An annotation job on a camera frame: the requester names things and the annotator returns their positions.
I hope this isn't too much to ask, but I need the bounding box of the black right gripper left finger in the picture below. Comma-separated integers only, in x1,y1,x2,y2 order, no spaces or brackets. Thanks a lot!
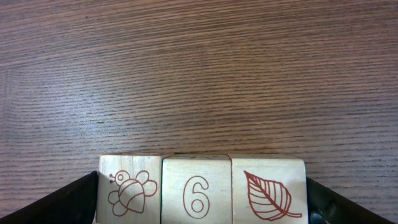
1,171,98,224

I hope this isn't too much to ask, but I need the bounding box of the white block blue side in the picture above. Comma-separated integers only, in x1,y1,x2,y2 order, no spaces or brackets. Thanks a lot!
96,153,169,223

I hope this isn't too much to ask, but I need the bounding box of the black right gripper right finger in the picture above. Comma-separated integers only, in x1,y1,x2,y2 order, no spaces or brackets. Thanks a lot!
306,177,394,224

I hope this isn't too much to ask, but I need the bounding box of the white block leaf picture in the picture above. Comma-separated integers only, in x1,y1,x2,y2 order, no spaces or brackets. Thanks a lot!
228,154,309,224

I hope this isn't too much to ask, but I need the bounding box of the white block green side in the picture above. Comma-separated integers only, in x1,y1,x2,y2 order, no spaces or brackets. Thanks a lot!
161,154,232,224

